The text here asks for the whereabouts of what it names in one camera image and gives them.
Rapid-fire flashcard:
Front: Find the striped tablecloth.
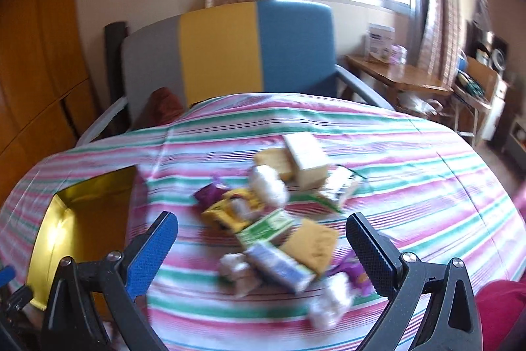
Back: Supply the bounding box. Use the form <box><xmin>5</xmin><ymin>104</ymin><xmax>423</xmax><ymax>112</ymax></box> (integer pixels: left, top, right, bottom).
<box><xmin>1</xmin><ymin>93</ymin><xmax>525</xmax><ymax>350</ymax></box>

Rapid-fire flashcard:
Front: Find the yellow sock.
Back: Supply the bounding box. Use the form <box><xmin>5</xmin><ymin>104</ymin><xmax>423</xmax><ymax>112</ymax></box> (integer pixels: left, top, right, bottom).
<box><xmin>201</xmin><ymin>188</ymin><xmax>265</xmax><ymax>234</ymax></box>

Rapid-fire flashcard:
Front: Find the white blue product box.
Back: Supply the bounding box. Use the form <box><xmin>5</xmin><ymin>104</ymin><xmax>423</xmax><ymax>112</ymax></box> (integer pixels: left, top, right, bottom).
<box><xmin>365</xmin><ymin>23</ymin><xmax>395</xmax><ymax>64</ymax></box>

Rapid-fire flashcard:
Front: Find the purple snack packet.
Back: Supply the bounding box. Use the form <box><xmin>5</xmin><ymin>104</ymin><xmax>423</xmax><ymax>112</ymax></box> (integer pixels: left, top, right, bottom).
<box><xmin>193</xmin><ymin>176</ymin><xmax>231</xmax><ymax>211</ymax></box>
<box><xmin>327</xmin><ymin>249</ymin><xmax>375</xmax><ymax>297</ymax></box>

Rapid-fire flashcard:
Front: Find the dark red cushion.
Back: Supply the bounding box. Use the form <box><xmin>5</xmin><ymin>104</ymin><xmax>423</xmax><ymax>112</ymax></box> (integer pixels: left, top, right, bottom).
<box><xmin>133</xmin><ymin>87</ymin><xmax>185</xmax><ymax>129</ymax></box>

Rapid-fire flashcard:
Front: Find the yellow sponge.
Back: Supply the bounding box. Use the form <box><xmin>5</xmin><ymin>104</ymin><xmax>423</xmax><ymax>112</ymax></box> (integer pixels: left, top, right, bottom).
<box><xmin>253</xmin><ymin>148</ymin><xmax>294</xmax><ymax>183</ymax></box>
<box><xmin>280</xmin><ymin>218</ymin><xmax>339</xmax><ymax>276</ymax></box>

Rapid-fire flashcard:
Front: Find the wooden side table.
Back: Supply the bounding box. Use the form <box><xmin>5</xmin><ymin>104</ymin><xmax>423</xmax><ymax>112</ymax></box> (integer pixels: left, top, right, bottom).
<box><xmin>345</xmin><ymin>55</ymin><xmax>452</xmax><ymax>106</ymax></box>

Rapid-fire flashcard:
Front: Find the cream cardboard box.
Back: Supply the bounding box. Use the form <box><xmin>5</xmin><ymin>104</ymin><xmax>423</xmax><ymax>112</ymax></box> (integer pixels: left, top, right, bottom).
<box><xmin>283</xmin><ymin>132</ymin><xmax>330</xmax><ymax>190</ymax></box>

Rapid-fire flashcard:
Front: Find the grey yellow blue armchair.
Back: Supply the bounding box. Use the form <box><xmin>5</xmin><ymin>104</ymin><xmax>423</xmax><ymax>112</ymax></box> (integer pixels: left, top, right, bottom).
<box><xmin>78</xmin><ymin>0</ymin><xmax>392</xmax><ymax>145</ymax></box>

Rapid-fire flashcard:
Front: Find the wooden wardrobe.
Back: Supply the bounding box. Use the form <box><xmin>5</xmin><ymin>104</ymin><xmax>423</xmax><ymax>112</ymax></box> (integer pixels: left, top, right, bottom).
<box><xmin>1</xmin><ymin>0</ymin><xmax>100</xmax><ymax>200</ymax></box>

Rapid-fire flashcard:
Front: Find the cereal bar packet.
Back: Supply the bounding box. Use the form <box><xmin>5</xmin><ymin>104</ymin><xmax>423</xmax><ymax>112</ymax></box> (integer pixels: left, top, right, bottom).
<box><xmin>289</xmin><ymin>164</ymin><xmax>367</xmax><ymax>214</ymax></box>

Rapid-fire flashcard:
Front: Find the blue Tempo tissue pack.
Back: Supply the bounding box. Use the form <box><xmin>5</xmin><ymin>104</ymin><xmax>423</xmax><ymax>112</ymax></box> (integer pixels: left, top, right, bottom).
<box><xmin>244</xmin><ymin>240</ymin><xmax>317</xmax><ymax>294</ymax></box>

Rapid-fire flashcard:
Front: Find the green white small box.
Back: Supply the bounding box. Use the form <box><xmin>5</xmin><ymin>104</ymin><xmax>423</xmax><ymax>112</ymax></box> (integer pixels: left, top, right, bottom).
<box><xmin>235</xmin><ymin>209</ymin><xmax>294</xmax><ymax>249</ymax></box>

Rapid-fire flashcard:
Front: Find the cardboard box on shelf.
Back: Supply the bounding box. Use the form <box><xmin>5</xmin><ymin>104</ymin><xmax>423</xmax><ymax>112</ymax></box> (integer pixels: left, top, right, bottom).
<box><xmin>453</xmin><ymin>55</ymin><xmax>507</xmax><ymax>111</ymax></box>

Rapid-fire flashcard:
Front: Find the white plastic ball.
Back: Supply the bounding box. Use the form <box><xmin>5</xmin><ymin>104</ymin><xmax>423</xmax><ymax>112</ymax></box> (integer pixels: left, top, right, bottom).
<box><xmin>249</xmin><ymin>165</ymin><xmax>289</xmax><ymax>209</ymax></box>

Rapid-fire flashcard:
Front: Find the gold tin box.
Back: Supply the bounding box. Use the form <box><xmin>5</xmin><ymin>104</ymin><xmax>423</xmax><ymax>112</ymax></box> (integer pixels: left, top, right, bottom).
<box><xmin>27</xmin><ymin>166</ymin><xmax>137</xmax><ymax>311</ymax></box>

